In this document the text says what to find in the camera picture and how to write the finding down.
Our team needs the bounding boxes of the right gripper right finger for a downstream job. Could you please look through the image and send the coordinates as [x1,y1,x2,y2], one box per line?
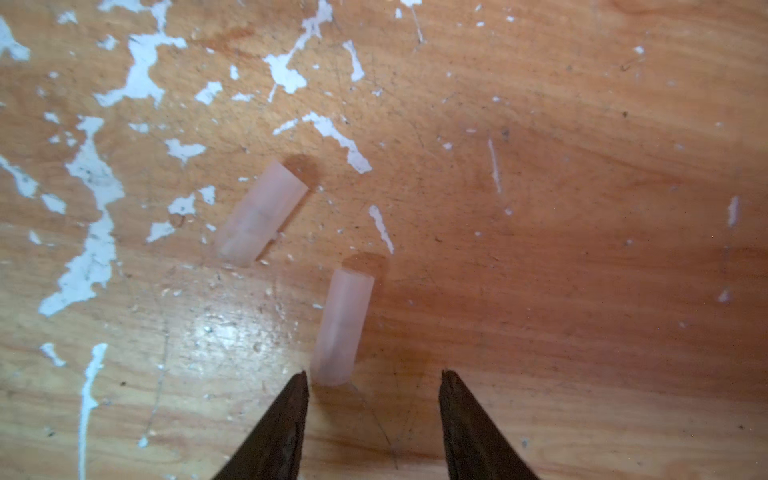
[438,370,538,480]

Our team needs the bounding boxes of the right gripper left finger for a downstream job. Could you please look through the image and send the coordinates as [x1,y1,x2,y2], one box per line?
[214,371,309,480]

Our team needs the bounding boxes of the translucent pen cap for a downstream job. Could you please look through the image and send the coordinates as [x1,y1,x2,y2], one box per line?
[310,268,375,386]
[214,155,315,267]

